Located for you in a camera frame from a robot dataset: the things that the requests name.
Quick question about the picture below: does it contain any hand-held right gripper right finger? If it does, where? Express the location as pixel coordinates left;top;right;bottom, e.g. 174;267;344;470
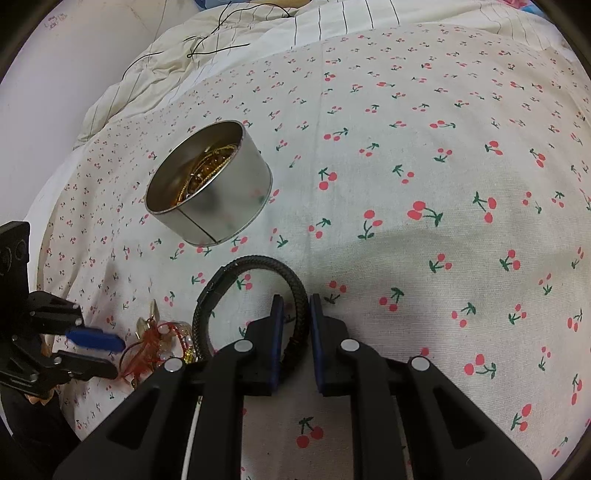
308;293;541;480

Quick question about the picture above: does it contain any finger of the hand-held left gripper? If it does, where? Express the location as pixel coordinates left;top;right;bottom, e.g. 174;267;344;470
28;291;126;352
0;339;119;398

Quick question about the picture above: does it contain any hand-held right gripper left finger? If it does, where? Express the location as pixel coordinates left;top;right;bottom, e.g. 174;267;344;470
53;294;287;480

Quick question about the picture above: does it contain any black braided bracelet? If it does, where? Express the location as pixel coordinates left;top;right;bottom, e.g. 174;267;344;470
191;255;309;385

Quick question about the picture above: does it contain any red string bracelet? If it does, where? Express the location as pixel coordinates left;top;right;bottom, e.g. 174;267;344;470
117;320;186;387

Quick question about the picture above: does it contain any round metal tin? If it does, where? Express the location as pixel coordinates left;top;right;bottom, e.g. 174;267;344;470
144;120;272;246

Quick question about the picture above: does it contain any gold bracelet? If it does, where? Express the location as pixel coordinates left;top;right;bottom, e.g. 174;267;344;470
173;143;241;208

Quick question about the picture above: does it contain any person's left forearm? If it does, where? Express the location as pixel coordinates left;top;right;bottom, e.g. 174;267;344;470
0;392;81;467

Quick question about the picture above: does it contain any striped white quilt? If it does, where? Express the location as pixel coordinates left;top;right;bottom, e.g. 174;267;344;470
74;0;555;149

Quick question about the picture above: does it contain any thin black cable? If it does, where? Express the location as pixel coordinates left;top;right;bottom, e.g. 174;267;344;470
122;0;296;78

